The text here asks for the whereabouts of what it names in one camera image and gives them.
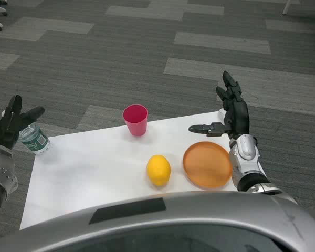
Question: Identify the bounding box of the clear water bottle green label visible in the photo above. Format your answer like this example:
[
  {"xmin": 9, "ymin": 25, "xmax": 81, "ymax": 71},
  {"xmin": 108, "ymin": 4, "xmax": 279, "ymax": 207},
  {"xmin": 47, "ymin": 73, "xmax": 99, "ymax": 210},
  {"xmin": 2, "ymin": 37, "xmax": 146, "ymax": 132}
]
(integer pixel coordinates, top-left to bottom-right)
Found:
[{"xmin": 18, "ymin": 123, "xmax": 52, "ymax": 155}]

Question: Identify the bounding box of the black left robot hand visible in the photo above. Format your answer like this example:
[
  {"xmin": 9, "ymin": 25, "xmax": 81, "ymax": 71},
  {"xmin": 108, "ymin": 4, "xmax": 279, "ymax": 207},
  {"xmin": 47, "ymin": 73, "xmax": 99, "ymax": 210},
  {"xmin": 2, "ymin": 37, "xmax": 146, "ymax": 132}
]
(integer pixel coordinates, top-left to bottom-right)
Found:
[{"xmin": 0, "ymin": 90, "xmax": 46, "ymax": 151}]

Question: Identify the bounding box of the silver robot chest black window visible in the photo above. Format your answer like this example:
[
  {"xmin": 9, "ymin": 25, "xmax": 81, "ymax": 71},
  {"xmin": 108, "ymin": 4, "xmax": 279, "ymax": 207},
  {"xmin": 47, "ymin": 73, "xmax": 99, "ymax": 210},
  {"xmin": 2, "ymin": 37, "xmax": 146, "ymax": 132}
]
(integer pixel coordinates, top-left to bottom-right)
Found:
[{"xmin": 0, "ymin": 191, "xmax": 315, "ymax": 252}]

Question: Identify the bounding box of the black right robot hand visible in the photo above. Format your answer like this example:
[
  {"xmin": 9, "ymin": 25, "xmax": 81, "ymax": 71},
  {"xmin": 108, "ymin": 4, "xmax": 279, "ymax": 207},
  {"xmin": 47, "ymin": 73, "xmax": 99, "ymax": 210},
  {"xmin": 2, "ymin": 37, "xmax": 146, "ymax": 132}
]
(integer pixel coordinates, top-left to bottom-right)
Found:
[{"xmin": 188, "ymin": 70, "xmax": 251, "ymax": 140}]

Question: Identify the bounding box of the orange plastic plate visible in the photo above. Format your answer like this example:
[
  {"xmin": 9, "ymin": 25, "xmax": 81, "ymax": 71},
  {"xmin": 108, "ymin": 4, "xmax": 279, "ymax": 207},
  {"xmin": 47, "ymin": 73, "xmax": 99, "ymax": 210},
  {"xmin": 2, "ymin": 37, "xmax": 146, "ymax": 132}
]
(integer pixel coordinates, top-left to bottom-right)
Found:
[{"xmin": 183, "ymin": 141, "xmax": 233, "ymax": 190}]

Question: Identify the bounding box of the yellow lemon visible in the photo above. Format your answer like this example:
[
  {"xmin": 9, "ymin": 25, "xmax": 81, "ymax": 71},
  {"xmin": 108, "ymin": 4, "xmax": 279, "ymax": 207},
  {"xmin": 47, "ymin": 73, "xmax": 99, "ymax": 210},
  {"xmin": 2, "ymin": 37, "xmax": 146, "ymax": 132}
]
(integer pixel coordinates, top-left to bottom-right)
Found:
[{"xmin": 146, "ymin": 154, "xmax": 172, "ymax": 187}]

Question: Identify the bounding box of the white furniture leg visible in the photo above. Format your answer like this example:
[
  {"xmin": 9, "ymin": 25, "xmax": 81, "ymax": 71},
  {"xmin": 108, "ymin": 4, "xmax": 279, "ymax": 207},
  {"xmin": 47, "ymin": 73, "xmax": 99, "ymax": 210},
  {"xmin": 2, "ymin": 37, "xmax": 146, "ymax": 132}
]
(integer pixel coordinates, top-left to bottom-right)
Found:
[{"xmin": 281, "ymin": 0, "xmax": 292, "ymax": 16}]

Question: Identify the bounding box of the pink plastic cup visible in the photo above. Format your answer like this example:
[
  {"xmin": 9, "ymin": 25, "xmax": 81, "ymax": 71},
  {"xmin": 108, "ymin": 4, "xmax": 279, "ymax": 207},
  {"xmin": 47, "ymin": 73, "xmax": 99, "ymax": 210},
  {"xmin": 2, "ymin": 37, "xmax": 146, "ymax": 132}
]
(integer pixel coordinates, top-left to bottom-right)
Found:
[{"xmin": 122, "ymin": 104, "xmax": 149, "ymax": 137}]

